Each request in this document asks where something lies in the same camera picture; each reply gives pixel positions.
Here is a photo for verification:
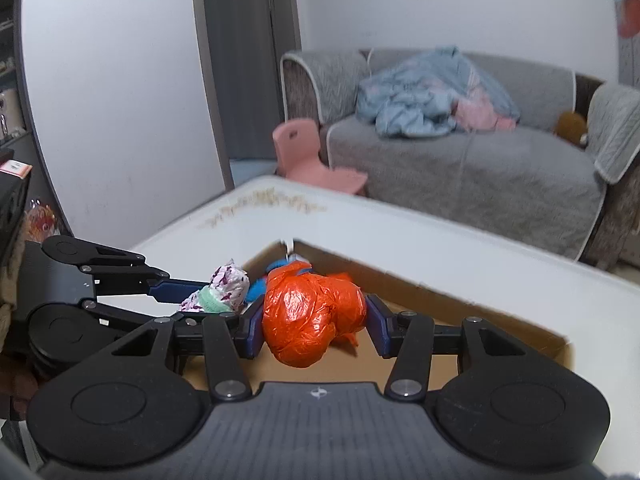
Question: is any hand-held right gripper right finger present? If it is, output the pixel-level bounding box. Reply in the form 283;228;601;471
365;296;571;403

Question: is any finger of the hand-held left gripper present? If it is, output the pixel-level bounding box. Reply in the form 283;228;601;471
82;300;241;335
75;241;210;306

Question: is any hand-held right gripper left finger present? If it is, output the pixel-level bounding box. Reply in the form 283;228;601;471
112;305;266;403

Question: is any blue knit item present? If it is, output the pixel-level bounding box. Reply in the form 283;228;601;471
244;257;313;306

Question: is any purple patterned white cloth bundle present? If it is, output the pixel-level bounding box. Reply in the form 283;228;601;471
179;259;251;315

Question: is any orange plastic bag bundle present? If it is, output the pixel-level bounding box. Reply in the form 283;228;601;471
261;266;368;368

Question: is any cardboard box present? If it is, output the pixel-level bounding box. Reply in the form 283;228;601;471
180;240;573;396

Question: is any orange patterned bag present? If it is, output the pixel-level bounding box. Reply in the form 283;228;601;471
25;200;62;244

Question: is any red and white box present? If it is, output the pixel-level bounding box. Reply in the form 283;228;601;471
0;159;34;179

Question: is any grey sofa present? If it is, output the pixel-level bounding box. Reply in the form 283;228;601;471
280;47;640;271

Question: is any pink plastic chair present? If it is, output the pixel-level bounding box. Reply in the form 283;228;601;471
272;119;368;196

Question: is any grey door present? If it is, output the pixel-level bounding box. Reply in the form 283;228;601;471
200;0;303;186

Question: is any dark shelf unit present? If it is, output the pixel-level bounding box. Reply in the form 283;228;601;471
0;0;66;241

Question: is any light blue blanket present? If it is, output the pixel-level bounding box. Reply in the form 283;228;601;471
356;46;521;138

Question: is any pink cloth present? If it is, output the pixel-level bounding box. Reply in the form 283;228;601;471
452;85;518;133

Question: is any brown plush toy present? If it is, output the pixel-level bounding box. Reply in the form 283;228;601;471
555;111;590;148

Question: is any grey knit sofa throw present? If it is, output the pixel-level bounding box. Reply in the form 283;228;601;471
586;82;640;183

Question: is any grey fridge with flower stickers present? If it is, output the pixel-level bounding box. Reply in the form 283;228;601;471
611;0;640;86

